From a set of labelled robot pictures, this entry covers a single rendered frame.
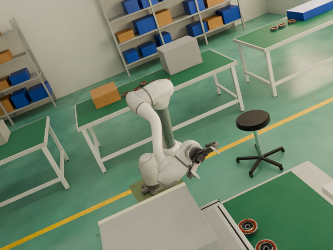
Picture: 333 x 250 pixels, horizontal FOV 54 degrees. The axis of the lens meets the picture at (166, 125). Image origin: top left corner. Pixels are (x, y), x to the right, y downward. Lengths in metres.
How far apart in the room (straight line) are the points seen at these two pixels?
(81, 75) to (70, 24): 1.17
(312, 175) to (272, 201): 0.33
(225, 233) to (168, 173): 0.40
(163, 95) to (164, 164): 0.56
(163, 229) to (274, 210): 0.92
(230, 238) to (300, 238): 0.54
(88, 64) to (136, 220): 6.88
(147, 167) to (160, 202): 0.91
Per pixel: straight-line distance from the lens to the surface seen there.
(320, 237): 1.99
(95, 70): 8.22
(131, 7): 7.56
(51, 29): 8.04
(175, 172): 1.68
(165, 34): 7.80
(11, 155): 4.39
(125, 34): 7.61
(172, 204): 1.49
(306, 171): 2.37
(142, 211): 1.52
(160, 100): 2.11
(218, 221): 1.63
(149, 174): 2.44
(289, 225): 2.05
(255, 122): 3.34
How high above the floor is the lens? 2.27
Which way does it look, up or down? 27 degrees down
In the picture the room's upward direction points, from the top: 20 degrees counter-clockwise
